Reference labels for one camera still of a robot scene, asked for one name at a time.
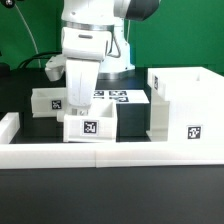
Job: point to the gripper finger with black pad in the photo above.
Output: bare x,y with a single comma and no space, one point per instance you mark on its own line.
79,112

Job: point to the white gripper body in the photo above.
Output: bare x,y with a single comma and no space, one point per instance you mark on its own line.
81,78

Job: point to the white front drawer with tag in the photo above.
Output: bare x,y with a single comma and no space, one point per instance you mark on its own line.
98,125

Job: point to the white drawer with tag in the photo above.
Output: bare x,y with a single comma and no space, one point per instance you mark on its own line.
98,125
47,102

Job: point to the white drawer cabinet box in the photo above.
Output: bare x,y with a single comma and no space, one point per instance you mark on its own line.
187,105

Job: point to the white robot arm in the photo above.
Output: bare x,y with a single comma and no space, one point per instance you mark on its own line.
86,40

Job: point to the white rear drawer with tag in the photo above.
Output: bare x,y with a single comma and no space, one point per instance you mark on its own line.
47,102

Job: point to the paper sheet with fiducial tags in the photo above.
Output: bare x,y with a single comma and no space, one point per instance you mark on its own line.
123,96

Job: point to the white U-shaped fence frame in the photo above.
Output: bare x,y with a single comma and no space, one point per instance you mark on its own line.
99,155

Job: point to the black camera mount top left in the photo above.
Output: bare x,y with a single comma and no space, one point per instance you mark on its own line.
9,3

